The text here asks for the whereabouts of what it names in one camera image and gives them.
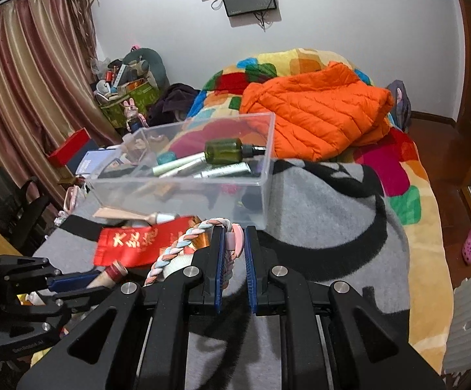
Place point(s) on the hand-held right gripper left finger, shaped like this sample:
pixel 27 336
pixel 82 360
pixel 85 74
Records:
pixel 219 284

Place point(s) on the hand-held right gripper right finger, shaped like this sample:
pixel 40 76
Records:
pixel 249 276

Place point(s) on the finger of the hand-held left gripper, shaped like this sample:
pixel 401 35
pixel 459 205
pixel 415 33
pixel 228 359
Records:
pixel 81 298
pixel 73 281

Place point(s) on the wooden piece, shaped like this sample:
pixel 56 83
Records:
pixel 111 274

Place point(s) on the clear plastic storage box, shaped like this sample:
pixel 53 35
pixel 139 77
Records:
pixel 219 211

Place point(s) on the pink hair clip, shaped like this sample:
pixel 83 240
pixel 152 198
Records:
pixel 229 189

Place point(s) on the white ointment tube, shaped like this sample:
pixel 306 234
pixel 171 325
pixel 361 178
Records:
pixel 227 170

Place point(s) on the light green tube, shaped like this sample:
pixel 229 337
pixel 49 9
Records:
pixel 182 160

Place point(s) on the teal tape roll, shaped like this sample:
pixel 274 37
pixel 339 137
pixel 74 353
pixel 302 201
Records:
pixel 166 157

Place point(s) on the white tape roll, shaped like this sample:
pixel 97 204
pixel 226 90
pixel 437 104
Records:
pixel 174 270

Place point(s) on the red gold long box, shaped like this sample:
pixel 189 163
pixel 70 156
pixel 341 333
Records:
pixel 138 243

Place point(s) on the grey black blanket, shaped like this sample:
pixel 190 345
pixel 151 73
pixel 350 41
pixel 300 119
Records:
pixel 320 243

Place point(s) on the pink pouch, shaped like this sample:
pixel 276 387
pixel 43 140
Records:
pixel 75 199

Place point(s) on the black chair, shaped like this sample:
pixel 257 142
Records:
pixel 12 207

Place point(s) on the blue white box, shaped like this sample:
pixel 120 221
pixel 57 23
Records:
pixel 93 162

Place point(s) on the green storage bag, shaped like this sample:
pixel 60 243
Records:
pixel 115 113

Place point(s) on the colourful patchwork blanket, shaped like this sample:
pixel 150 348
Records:
pixel 418 227

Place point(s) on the orange down jacket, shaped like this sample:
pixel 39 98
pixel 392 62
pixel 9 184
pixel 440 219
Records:
pixel 316 109

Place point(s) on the pink bunny toy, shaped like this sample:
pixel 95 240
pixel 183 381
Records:
pixel 130 109

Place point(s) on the dark clothing pile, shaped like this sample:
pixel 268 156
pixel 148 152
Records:
pixel 174 99

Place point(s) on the striped pink curtain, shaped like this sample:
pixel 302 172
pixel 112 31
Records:
pixel 24 89

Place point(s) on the grey plush toy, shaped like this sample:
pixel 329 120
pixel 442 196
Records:
pixel 154 63

